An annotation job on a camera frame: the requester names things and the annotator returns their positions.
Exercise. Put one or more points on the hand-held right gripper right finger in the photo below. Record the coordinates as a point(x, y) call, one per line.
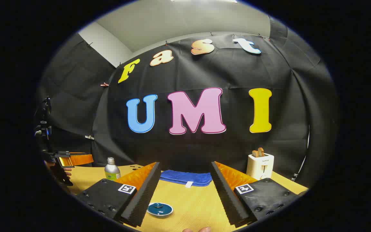
point(227, 196)

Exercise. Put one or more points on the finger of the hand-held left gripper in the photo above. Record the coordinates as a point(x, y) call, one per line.
point(79, 159)

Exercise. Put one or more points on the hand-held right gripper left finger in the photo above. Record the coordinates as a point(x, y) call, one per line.
point(143, 199)

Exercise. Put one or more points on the silver green label water bottle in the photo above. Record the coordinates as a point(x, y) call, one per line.
point(111, 170)

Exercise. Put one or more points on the silver metal clip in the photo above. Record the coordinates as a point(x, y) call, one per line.
point(89, 137)

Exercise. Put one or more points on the white toaster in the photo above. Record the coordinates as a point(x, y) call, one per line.
point(259, 167)

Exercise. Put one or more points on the blue folded towel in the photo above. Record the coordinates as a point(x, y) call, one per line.
point(185, 177)

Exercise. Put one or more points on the brown bread slice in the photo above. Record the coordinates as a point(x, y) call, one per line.
point(261, 151)
point(255, 153)

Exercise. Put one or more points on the black backdrop cloth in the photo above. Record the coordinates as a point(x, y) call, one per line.
point(198, 71)

